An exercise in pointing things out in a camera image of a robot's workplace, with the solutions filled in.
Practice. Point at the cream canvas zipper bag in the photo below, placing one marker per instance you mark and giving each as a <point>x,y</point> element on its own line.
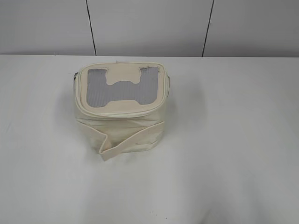
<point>121,107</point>

